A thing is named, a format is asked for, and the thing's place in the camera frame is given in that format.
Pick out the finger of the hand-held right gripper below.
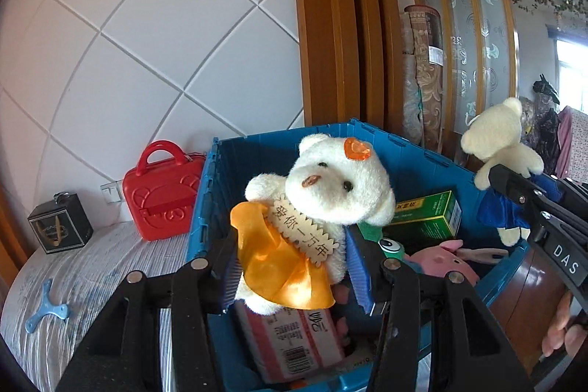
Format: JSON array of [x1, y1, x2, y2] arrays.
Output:
[[537, 175, 588, 213], [489, 165, 559, 237]]

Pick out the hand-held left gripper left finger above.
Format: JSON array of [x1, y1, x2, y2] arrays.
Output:
[[55, 230, 240, 392]]

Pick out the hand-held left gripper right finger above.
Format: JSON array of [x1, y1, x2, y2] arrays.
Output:
[[344, 230, 536, 392]]

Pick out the cream bear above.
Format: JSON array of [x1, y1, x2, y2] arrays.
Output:
[[460, 97, 545, 247]]

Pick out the pink pig plush teal dress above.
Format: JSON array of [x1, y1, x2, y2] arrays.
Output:
[[409, 238, 508, 287]]

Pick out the green carton box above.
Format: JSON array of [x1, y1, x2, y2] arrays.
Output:
[[383, 190, 462, 239]]

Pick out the white bear with orange ribbon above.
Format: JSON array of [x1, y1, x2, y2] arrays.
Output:
[[230, 134, 397, 314]]

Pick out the pink white carton box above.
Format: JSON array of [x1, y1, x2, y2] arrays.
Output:
[[234, 300, 347, 384]]

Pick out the blue plastic crate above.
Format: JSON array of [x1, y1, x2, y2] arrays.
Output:
[[186, 119, 529, 392]]

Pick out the person's right hand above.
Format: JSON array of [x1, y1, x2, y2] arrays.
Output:
[[542, 293, 588, 358]]

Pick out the hanging clothes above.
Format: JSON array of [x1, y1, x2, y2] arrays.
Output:
[[519, 75, 588, 186]]

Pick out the red bear-embossed suitcase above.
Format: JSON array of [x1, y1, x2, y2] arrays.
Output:
[[122, 139, 207, 242]]

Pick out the rolled patterned carpet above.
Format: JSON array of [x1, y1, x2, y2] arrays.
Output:
[[402, 4, 446, 154]]

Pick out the wooden frosted glass partition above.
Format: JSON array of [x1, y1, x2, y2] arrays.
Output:
[[397, 0, 521, 172]]

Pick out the black gift box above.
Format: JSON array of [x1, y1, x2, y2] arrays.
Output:
[[28, 192, 94, 255]]

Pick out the light blue plastic toy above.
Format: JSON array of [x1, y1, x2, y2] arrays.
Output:
[[25, 279, 69, 334]]

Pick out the wooden wall trim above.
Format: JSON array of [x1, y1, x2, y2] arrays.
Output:
[[288, 0, 406, 131]]

